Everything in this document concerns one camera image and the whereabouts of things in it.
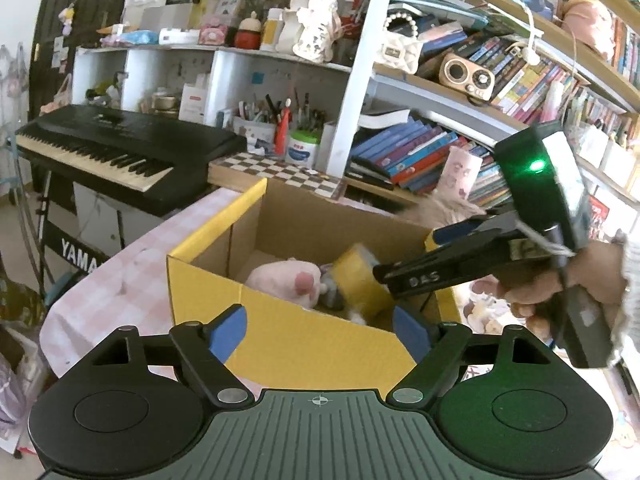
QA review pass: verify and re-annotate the fluffy cream cat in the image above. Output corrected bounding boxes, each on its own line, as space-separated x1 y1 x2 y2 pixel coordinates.
400 195 486 227

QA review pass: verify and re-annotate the red slim bottle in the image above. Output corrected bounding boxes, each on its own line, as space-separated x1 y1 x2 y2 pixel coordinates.
274 100 292 156

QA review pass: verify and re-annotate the white bookshelf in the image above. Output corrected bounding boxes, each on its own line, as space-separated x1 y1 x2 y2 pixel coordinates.
72 0 640 201

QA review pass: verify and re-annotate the yellow cardboard box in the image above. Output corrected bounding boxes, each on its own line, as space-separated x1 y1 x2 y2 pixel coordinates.
166 177 463 396

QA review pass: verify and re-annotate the white quilted purse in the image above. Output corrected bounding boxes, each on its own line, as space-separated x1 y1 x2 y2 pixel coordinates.
382 10 423 76

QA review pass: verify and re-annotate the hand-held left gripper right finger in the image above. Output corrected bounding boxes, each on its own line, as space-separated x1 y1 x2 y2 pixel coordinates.
385 305 583 408

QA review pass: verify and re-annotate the pink plush toy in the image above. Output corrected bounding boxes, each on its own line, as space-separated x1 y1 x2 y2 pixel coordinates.
245 258 323 309

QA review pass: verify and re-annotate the wooden retro radio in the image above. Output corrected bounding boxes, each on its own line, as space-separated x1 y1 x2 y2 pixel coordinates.
439 52 496 101

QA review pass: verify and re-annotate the red round doll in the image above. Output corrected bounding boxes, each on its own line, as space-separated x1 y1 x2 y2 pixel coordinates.
235 11 262 51

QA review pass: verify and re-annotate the black keyboard stand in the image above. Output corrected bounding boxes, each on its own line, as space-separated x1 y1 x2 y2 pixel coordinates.
37 170 126 301

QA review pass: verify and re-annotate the yellow tape roll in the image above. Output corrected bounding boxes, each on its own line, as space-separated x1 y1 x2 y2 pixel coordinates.
332 244 396 318

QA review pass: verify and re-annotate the small pink box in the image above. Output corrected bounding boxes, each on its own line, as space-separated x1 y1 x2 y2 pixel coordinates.
199 22 228 45

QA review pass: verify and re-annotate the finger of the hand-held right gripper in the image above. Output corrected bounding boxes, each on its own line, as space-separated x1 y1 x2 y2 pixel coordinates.
432 214 521 252
372 232 566 302

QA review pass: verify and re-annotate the row of leaning books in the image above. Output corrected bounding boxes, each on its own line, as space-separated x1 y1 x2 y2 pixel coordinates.
350 115 516 211

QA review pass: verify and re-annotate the white ceramic figurine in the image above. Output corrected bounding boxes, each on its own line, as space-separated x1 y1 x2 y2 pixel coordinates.
290 0 341 63

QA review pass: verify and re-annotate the black electronic keyboard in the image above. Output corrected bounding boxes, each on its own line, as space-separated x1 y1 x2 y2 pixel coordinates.
15 104 248 218

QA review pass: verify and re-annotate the shelf of upright books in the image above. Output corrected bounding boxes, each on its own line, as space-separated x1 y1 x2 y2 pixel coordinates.
420 0 640 161

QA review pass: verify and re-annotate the wooden chessboard box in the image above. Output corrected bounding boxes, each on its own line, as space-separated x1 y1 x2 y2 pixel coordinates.
209 152 346 201

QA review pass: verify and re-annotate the pen holder with pens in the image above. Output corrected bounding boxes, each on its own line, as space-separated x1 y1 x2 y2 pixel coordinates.
232 92 326 151

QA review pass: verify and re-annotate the pink printed cup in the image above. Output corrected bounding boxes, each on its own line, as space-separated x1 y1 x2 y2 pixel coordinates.
437 146 483 201

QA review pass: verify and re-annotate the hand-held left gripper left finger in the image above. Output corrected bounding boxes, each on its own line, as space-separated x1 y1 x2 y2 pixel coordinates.
52 304 256 408

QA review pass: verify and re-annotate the small grey toy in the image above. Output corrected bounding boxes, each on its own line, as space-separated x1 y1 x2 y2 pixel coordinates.
320 265 347 309

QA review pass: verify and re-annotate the white jar green lid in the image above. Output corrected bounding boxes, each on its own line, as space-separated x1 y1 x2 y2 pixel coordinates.
286 130 321 168

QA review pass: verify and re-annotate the person's right hand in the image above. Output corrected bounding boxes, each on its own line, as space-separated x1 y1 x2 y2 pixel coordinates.
500 240 628 333

